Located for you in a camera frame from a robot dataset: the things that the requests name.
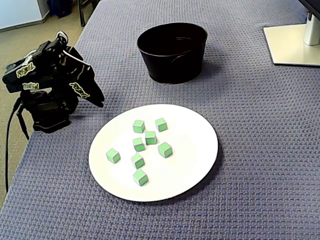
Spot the green cube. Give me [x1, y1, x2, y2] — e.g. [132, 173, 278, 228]
[144, 130, 158, 146]
[132, 136, 146, 153]
[105, 147, 121, 165]
[132, 168, 149, 187]
[154, 117, 168, 133]
[132, 119, 146, 134]
[157, 141, 173, 159]
[130, 152, 146, 170]

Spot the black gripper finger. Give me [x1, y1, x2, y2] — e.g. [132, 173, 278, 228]
[86, 65, 105, 102]
[71, 68, 103, 108]

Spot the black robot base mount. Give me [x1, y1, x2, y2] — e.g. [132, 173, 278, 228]
[21, 91, 80, 133]

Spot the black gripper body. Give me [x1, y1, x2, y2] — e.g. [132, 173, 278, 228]
[53, 46, 87, 86]

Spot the thick black cable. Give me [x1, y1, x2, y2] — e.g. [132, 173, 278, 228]
[4, 98, 23, 194]

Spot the black monitor screen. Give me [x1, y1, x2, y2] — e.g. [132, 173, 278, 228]
[298, 0, 320, 16]

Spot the silver monitor stand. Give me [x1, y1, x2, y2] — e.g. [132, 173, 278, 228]
[262, 11, 320, 67]

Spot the white round plate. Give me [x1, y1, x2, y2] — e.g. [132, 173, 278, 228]
[88, 103, 220, 203]

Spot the blue woven table cloth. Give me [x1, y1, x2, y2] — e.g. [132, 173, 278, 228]
[0, 0, 320, 240]

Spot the white board panel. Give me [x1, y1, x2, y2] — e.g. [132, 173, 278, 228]
[0, 0, 43, 33]

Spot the blue bin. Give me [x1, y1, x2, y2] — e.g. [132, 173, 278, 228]
[46, 0, 74, 18]

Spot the black round container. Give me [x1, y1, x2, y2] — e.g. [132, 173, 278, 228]
[136, 22, 208, 85]

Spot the white gripper servo wire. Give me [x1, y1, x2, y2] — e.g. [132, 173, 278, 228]
[56, 31, 91, 70]

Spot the short black cable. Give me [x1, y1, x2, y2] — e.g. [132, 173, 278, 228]
[16, 109, 30, 141]

